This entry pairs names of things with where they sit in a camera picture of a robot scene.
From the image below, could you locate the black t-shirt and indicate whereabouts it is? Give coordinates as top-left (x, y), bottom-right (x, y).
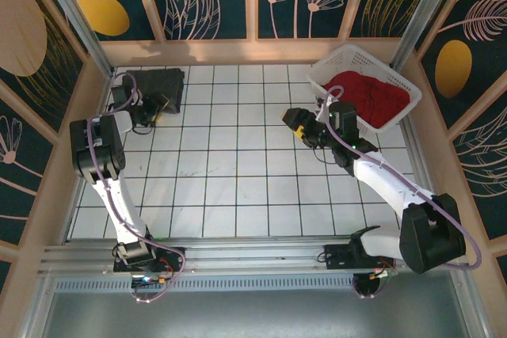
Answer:
top-left (125, 69), bottom-right (186, 114)

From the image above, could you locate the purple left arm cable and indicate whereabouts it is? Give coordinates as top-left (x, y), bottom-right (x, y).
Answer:
top-left (87, 72), bottom-right (187, 304)

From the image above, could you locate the aluminium side rail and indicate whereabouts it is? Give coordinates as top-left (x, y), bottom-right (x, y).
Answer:
top-left (398, 119), bottom-right (433, 196)

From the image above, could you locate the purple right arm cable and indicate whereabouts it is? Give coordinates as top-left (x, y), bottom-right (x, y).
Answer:
top-left (322, 85), bottom-right (483, 300)

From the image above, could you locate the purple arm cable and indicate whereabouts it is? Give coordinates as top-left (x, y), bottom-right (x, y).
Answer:
top-left (322, 85), bottom-right (483, 300)
top-left (87, 72), bottom-right (187, 304)

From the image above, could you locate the small controller board with wires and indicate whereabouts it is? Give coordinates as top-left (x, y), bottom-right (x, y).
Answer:
top-left (132, 272), bottom-right (175, 287)
top-left (370, 264), bottom-right (398, 282)

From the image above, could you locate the perforated metal strip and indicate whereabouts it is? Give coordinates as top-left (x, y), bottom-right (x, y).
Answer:
top-left (53, 276), bottom-right (471, 294)

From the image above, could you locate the grey metal plate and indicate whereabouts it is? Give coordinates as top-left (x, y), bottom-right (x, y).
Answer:
top-left (39, 290), bottom-right (488, 338)

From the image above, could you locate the white plastic laundry basket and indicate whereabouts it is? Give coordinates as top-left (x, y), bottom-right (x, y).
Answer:
top-left (307, 44), bottom-right (423, 134)

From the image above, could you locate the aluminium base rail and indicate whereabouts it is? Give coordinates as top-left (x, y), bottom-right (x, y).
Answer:
top-left (39, 234), bottom-right (471, 275)

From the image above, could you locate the aluminium corner post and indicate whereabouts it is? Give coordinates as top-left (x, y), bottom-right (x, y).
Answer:
top-left (390, 0), bottom-right (464, 70)
top-left (33, 0), bottom-right (116, 78)

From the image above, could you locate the red t-shirt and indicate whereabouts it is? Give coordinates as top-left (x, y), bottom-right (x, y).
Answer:
top-left (323, 70), bottom-right (411, 128)

